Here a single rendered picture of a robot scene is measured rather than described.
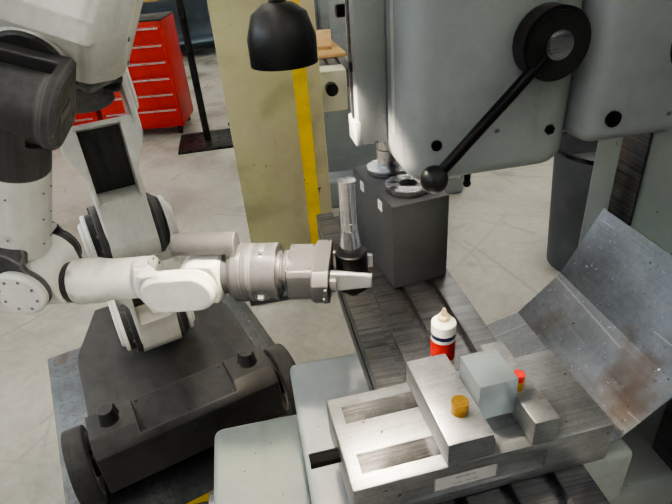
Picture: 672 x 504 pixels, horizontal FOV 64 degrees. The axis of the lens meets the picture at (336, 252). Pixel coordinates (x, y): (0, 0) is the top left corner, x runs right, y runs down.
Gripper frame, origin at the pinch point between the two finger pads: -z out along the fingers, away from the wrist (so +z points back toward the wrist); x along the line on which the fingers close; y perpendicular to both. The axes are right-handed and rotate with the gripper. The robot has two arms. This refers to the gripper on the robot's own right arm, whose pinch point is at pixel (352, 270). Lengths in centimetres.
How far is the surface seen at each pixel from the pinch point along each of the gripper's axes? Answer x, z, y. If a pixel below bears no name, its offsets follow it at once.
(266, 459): -3.0, 18.0, 40.1
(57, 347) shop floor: 111, 148, 114
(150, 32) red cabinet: 406, 191, 23
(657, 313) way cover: 3.0, -47.2, 11.2
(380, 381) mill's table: -2.9, -3.7, 20.0
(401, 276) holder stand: 23.5, -8.0, 17.3
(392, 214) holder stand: 23.0, -6.4, 2.9
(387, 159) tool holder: 37.5, -5.7, -2.3
